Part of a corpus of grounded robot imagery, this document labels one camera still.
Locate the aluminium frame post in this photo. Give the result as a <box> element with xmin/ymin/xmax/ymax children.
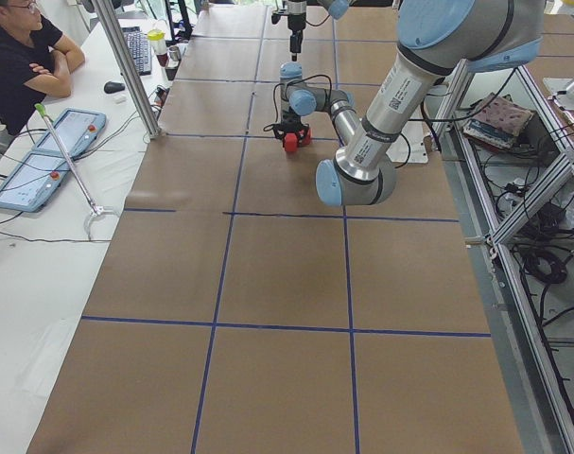
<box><xmin>92</xmin><ymin>0</ymin><xmax>161</xmax><ymax>139</ymax></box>

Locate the brown paper table cover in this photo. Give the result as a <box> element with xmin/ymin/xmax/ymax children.
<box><xmin>26</xmin><ymin>4</ymin><xmax>574</xmax><ymax>454</ymax></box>

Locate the black computer mouse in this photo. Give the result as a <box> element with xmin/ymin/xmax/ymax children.
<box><xmin>103</xmin><ymin>81</ymin><xmax>125</xmax><ymax>95</ymax></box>

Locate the grabber reach tool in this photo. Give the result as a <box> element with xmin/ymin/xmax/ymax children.
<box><xmin>34</xmin><ymin>103</ymin><xmax>120</xmax><ymax>241</ymax></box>

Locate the lower teach pendant tablet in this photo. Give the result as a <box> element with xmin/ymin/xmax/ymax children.
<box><xmin>0</xmin><ymin>151</ymin><xmax>69</xmax><ymax>213</ymax></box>

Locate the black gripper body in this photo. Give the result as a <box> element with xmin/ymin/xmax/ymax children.
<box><xmin>263</xmin><ymin>108</ymin><xmax>309</xmax><ymax>138</ymax></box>
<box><xmin>270</xmin><ymin>0</ymin><xmax>306</xmax><ymax>47</ymax></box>

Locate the black keyboard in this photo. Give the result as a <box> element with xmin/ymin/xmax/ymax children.
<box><xmin>121</xmin><ymin>26</ymin><xmax>152</xmax><ymax>76</ymax></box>

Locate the aluminium side frame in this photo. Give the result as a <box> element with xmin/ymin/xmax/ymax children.
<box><xmin>429</xmin><ymin>58</ymin><xmax>574</xmax><ymax>453</ymax></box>

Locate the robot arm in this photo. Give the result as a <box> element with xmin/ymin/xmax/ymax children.
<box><xmin>270</xmin><ymin>0</ymin><xmax>399</xmax><ymax>61</ymax></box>
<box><xmin>269</xmin><ymin>1</ymin><xmax>545</xmax><ymax>206</ymax></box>

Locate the upper teach pendant tablet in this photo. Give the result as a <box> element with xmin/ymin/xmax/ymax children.
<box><xmin>52</xmin><ymin>109</ymin><xmax>107</xmax><ymax>158</ymax></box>

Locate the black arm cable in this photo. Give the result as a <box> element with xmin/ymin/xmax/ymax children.
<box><xmin>390</xmin><ymin>79</ymin><xmax>505</xmax><ymax>170</ymax></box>
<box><xmin>272</xmin><ymin>74</ymin><xmax>335</xmax><ymax>124</ymax></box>

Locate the yellow lidded cup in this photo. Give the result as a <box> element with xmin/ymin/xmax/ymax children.
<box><xmin>147</xmin><ymin>28</ymin><xmax>168</xmax><ymax>67</ymax></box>

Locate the seated person black shirt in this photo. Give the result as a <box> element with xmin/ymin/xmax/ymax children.
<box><xmin>0</xmin><ymin>1</ymin><xmax>85</xmax><ymax>136</ymax></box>

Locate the metal cylinder cup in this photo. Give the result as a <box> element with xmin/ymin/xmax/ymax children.
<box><xmin>167</xmin><ymin>45</ymin><xmax>182</xmax><ymax>64</ymax></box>

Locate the red block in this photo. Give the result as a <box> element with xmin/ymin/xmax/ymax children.
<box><xmin>283</xmin><ymin>132</ymin><xmax>299</xmax><ymax>153</ymax></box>
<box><xmin>298</xmin><ymin>126</ymin><xmax>311</xmax><ymax>147</ymax></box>

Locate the teach pendant tablet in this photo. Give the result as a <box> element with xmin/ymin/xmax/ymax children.
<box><xmin>52</xmin><ymin>109</ymin><xmax>107</xmax><ymax>158</ymax></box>
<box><xmin>0</xmin><ymin>151</ymin><xmax>69</xmax><ymax>213</ymax></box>

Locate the stack of books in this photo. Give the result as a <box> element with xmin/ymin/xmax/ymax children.
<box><xmin>462</xmin><ymin>93</ymin><xmax>534</xmax><ymax>149</ymax></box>

